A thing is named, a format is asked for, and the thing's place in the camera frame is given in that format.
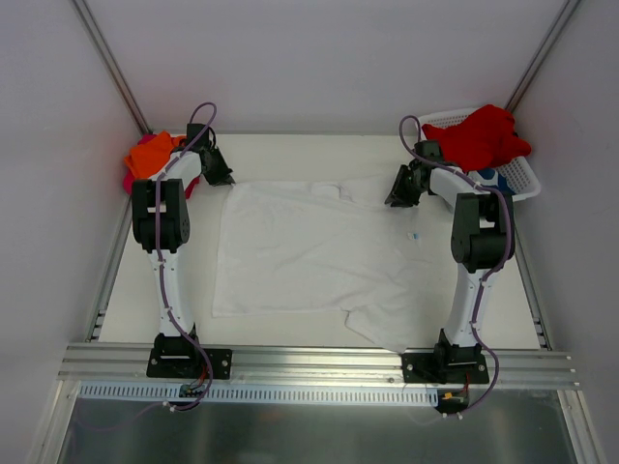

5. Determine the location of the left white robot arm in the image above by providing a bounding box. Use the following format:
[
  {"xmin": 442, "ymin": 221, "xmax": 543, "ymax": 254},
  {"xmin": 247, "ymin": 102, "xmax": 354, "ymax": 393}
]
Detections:
[{"xmin": 125, "ymin": 122, "xmax": 234, "ymax": 377}]

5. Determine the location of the white slotted cable duct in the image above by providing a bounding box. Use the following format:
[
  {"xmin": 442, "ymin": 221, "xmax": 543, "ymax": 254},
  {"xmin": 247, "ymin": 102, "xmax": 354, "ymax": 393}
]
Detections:
[{"xmin": 78, "ymin": 381, "xmax": 439, "ymax": 407}]

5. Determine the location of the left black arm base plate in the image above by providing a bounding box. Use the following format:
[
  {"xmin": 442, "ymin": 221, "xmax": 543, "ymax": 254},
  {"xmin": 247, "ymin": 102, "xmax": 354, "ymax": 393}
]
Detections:
[{"xmin": 146, "ymin": 345, "xmax": 233, "ymax": 380}]

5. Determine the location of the red crumpled t shirt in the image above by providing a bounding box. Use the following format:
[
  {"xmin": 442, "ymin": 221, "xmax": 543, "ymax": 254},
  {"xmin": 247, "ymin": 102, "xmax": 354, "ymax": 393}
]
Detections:
[{"xmin": 421, "ymin": 104, "xmax": 532, "ymax": 172}]

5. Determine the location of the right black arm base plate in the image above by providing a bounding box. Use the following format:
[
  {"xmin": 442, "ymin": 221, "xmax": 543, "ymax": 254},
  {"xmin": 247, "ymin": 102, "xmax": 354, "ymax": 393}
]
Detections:
[{"xmin": 400, "ymin": 351, "xmax": 489, "ymax": 385}]

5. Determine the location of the orange folded t shirt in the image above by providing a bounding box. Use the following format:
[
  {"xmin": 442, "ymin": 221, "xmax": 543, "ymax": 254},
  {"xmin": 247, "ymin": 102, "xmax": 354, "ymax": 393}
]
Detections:
[{"xmin": 123, "ymin": 130, "xmax": 188, "ymax": 181}]

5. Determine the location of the white plastic basket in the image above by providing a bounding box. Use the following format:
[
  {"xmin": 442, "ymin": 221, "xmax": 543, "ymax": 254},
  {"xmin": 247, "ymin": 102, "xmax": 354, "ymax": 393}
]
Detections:
[{"xmin": 419, "ymin": 107, "xmax": 541, "ymax": 202}]

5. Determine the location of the aluminium front rail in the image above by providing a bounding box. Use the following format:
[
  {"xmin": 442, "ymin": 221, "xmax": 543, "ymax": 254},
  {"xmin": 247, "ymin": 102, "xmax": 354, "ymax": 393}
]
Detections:
[{"xmin": 57, "ymin": 342, "xmax": 581, "ymax": 391}]

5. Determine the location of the pink folded t shirt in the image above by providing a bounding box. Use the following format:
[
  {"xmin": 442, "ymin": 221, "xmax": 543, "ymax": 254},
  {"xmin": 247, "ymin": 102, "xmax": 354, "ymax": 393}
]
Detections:
[{"xmin": 122, "ymin": 137, "xmax": 202, "ymax": 200}]

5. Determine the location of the blue white t shirt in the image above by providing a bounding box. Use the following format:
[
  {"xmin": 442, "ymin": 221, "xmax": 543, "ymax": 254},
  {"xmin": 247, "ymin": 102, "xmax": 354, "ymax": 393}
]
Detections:
[{"xmin": 468, "ymin": 168, "xmax": 516, "ymax": 195}]

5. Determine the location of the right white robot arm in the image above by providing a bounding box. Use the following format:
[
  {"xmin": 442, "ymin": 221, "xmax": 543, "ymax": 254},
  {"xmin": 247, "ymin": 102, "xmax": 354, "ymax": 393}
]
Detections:
[{"xmin": 385, "ymin": 140, "xmax": 514, "ymax": 383}]

